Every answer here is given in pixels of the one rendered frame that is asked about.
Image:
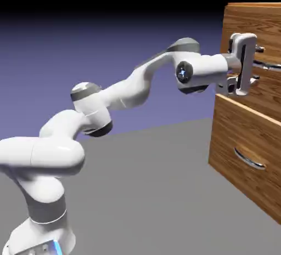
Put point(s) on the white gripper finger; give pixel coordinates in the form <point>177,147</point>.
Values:
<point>253,80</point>
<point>260,49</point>

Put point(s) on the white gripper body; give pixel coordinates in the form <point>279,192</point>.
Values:
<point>249,62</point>

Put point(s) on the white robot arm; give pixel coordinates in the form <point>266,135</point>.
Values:
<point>136,88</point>

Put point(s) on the wooden drawer front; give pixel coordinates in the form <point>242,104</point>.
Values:
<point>241,132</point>
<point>263,24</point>

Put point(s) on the light wood cabinet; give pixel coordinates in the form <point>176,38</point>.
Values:
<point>252,4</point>

